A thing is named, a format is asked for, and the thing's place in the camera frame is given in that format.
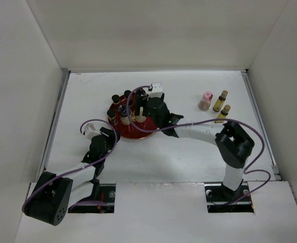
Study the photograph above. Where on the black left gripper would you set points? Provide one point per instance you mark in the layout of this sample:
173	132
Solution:
109	135

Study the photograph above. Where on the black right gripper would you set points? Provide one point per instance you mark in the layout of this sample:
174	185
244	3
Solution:
141	102

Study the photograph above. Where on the black-knob spice jar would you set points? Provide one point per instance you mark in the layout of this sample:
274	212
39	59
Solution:
141	93
125	114

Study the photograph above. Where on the small black-cap spice bottle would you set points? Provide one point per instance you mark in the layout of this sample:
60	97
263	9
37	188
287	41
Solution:
111	113
127	95
116	101

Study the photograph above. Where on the yellow-cap spice jar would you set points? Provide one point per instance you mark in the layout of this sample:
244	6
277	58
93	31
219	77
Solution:
140	118

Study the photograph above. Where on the pink-cap spice jar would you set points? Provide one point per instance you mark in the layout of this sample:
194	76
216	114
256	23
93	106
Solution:
205	102

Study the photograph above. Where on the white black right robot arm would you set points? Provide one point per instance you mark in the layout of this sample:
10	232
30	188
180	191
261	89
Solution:
232	141

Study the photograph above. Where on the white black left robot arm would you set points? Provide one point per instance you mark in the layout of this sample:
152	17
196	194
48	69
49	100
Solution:
54	194

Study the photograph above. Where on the red round tray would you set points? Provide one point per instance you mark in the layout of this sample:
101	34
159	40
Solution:
134	131

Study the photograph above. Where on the back yellow sauce bottle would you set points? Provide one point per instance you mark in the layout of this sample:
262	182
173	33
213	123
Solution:
220	101

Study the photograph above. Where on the yellow sauce bottle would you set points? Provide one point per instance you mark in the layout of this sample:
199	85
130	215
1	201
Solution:
220	101
223	114

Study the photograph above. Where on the front yellow sauce bottle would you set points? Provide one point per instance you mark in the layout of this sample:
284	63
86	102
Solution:
223	114

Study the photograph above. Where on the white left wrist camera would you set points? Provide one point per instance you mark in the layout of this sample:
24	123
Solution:
90	131

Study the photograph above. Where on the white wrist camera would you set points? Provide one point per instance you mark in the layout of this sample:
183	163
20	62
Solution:
155	90
90	131

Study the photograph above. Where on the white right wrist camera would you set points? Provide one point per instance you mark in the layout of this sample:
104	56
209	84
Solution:
155	90

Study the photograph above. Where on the left metal table rail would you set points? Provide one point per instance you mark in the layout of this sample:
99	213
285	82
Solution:
58	106

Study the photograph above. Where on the metal table rail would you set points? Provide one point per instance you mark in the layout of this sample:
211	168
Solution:
268	148
58	106

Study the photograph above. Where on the right metal table rail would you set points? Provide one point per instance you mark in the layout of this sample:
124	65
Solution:
268	148

